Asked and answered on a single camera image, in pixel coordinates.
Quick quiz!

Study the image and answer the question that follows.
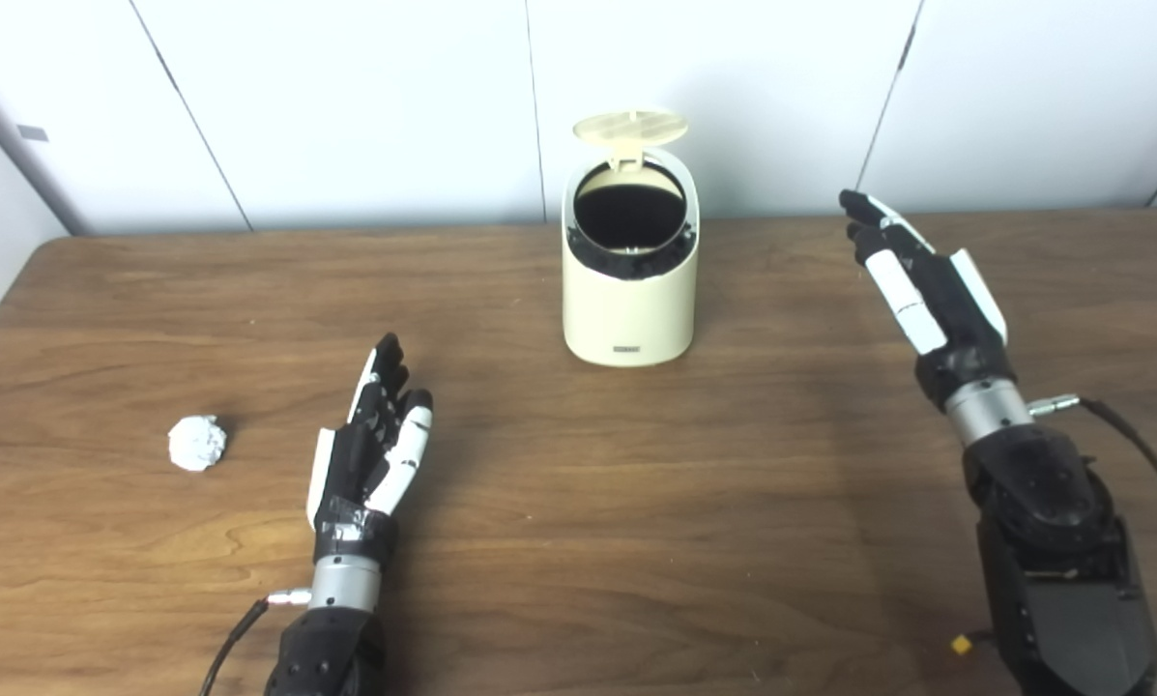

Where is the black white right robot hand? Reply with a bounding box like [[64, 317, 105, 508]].
[[838, 188, 1019, 412]]

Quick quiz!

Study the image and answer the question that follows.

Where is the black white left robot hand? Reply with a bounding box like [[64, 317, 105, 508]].
[[305, 333, 435, 566]]

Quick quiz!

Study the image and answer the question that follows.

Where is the white paper ball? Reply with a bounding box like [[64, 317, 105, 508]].
[[168, 415, 228, 473]]

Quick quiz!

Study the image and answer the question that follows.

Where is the cream-colored desktop bin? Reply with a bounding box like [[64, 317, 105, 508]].
[[561, 109, 702, 368]]

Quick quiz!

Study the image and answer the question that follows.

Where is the round cream bin lid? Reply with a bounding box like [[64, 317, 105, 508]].
[[573, 109, 690, 173]]

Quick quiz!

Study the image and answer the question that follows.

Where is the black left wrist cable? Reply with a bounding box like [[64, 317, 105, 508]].
[[198, 588, 313, 696]]

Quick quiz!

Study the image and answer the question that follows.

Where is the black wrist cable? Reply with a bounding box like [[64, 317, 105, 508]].
[[1027, 393, 1157, 542], [198, 588, 313, 696]]

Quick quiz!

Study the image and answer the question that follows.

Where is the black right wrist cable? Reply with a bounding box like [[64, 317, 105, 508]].
[[1027, 393, 1157, 542]]

